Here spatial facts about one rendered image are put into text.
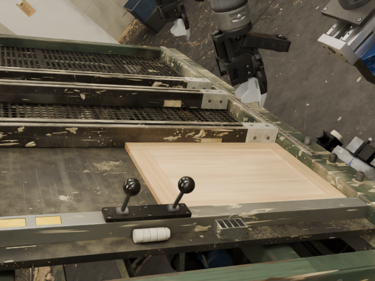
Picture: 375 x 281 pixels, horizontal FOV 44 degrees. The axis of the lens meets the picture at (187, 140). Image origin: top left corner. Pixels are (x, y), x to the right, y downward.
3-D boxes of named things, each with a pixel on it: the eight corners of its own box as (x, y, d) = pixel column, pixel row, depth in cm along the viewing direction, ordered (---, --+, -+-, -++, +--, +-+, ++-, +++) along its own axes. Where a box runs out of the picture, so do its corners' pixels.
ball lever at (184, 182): (180, 218, 106) (199, 187, 97) (165, 219, 105) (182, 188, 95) (177, 203, 109) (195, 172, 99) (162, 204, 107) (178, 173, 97)
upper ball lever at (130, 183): (130, 221, 102) (144, 189, 92) (113, 222, 100) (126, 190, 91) (127, 206, 104) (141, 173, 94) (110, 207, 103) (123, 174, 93)
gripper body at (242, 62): (220, 78, 106) (207, 29, 100) (253, 64, 107) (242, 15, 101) (233, 90, 100) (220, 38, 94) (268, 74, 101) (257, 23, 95)
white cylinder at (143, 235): (134, 246, 99) (169, 242, 102) (136, 234, 98) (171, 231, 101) (131, 238, 101) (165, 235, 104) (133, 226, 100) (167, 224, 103)
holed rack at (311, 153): (318, 156, 153) (318, 154, 153) (311, 156, 152) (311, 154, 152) (164, 47, 293) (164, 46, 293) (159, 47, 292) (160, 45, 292)
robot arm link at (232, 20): (239, -5, 99) (255, 3, 92) (243, 16, 101) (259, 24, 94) (207, 8, 98) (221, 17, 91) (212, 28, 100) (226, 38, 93)
